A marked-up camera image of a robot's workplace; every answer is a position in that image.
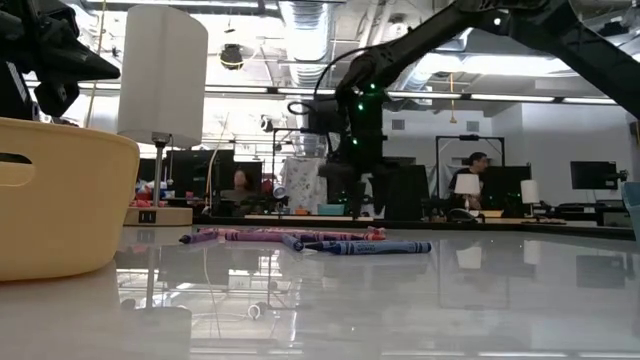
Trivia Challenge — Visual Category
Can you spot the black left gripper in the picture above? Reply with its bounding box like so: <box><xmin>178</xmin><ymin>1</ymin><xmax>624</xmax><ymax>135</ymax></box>
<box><xmin>33</xmin><ymin>29</ymin><xmax>122</xmax><ymax>119</ymax></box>

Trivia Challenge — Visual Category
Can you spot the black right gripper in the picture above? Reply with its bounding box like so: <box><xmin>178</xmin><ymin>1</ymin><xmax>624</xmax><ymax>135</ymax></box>
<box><xmin>318</xmin><ymin>133</ymin><xmax>402</xmax><ymax>222</ymax></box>

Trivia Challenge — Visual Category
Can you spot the blue crayon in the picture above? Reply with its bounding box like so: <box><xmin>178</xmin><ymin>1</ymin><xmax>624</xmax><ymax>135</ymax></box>
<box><xmin>303</xmin><ymin>240</ymin><xmax>346</xmax><ymax>252</ymax></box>
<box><xmin>327</xmin><ymin>240</ymin><xmax>433</xmax><ymax>256</ymax></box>
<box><xmin>281</xmin><ymin>233</ymin><xmax>306</xmax><ymax>253</ymax></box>

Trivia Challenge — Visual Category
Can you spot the white lamp shade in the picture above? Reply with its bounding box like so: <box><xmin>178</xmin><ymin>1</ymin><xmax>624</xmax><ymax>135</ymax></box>
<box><xmin>117</xmin><ymin>4</ymin><xmax>209</xmax><ymax>149</ymax></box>

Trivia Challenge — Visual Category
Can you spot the white table lamp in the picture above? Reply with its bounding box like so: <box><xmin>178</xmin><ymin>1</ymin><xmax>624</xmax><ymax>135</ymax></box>
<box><xmin>453</xmin><ymin>173</ymin><xmax>482</xmax><ymax>211</ymax></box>
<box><xmin>519</xmin><ymin>179</ymin><xmax>541</xmax><ymax>205</ymax></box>

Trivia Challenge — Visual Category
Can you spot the person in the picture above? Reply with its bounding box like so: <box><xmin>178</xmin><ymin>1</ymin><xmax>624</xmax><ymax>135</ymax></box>
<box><xmin>219</xmin><ymin>168</ymin><xmax>259</xmax><ymax>217</ymax></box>
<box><xmin>447</xmin><ymin>151</ymin><xmax>491</xmax><ymax>211</ymax></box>

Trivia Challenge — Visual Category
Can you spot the purple crayon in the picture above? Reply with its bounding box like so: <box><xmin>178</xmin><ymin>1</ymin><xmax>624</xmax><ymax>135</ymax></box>
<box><xmin>224</xmin><ymin>230</ymin><xmax>296</xmax><ymax>244</ymax></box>
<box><xmin>178</xmin><ymin>228</ymin><xmax>220</xmax><ymax>246</ymax></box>

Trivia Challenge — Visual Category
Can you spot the yellow plastic basket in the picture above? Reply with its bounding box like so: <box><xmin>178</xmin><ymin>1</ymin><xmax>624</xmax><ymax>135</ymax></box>
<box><xmin>0</xmin><ymin>117</ymin><xmax>141</xmax><ymax>282</ymax></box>

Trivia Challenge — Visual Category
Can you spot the metal lamp pole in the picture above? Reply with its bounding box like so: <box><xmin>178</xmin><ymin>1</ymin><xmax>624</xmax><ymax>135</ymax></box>
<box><xmin>152</xmin><ymin>132</ymin><xmax>167</xmax><ymax>209</ymax></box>

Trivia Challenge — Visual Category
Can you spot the LED light bar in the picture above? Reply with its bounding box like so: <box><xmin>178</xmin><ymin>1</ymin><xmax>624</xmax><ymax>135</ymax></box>
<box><xmin>79</xmin><ymin>82</ymin><xmax>621</xmax><ymax>107</ymax></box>

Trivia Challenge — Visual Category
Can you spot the wooden lamp base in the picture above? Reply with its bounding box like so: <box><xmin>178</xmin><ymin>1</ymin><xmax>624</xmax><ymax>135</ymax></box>
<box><xmin>123</xmin><ymin>205</ymin><xmax>194</xmax><ymax>228</ymax></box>

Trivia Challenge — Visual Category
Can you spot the black computer monitor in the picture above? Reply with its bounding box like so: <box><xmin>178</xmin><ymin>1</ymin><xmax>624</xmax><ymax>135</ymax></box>
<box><xmin>569</xmin><ymin>160</ymin><xmax>630</xmax><ymax>191</ymax></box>

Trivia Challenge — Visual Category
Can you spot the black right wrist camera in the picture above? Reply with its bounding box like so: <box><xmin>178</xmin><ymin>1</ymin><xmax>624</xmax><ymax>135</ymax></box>
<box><xmin>307</xmin><ymin>98</ymin><xmax>347</xmax><ymax>135</ymax></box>

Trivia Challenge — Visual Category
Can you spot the black background rig frame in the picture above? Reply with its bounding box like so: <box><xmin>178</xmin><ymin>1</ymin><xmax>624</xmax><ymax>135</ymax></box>
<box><xmin>272</xmin><ymin>127</ymin><xmax>350</xmax><ymax>219</ymax></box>
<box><xmin>435</xmin><ymin>133</ymin><xmax>506</xmax><ymax>201</ymax></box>

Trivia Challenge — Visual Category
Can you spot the silver ceiling duct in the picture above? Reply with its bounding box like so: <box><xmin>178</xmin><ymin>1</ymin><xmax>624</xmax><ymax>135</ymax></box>
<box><xmin>394</xmin><ymin>24</ymin><xmax>476</xmax><ymax>94</ymax></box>
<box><xmin>279</xmin><ymin>0</ymin><xmax>336</xmax><ymax>156</ymax></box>

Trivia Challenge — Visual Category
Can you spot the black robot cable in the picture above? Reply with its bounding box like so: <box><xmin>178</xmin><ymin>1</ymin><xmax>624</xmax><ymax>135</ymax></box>
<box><xmin>287</xmin><ymin>44</ymin><xmax>381</xmax><ymax>117</ymax></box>

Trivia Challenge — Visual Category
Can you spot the black table frame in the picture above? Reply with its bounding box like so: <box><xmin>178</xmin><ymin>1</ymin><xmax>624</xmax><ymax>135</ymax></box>
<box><xmin>192</xmin><ymin>214</ymin><xmax>636</xmax><ymax>241</ymax></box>

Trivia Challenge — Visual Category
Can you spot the black overhead camera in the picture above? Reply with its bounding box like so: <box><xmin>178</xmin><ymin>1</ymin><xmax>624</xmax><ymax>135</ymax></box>
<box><xmin>219</xmin><ymin>43</ymin><xmax>245</xmax><ymax>71</ymax></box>

